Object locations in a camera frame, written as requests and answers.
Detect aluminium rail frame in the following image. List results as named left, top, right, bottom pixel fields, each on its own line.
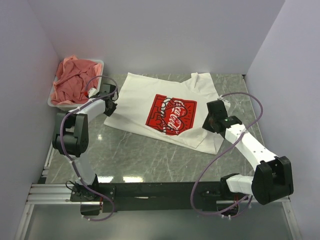
left=14, top=184, right=302, bottom=240

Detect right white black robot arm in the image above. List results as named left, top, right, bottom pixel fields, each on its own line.
left=202, top=100, right=294, bottom=205

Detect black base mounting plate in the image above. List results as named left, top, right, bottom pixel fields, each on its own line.
left=70, top=181, right=245, bottom=216

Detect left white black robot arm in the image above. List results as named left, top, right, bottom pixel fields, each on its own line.
left=52, top=84, right=118, bottom=201

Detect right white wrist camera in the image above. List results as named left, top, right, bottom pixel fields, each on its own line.
left=217, top=96, right=231, bottom=108

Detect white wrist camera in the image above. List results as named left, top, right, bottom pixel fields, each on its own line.
left=84, top=88, right=99, bottom=99
left=217, top=96, right=231, bottom=108

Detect white t shirt red print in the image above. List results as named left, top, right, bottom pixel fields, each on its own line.
left=104, top=72, right=223, bottom=155

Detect pink t shirt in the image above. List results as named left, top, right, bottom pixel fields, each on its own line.
left=50, top=54, right=103, bottom=106

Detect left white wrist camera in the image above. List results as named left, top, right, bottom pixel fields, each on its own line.
left=84, top=88, right=99, bottom=99

